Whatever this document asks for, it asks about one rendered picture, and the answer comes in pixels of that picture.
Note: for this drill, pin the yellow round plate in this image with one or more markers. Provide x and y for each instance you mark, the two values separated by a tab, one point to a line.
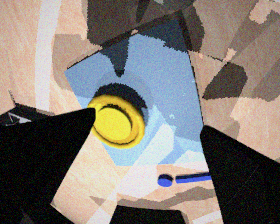
119	123

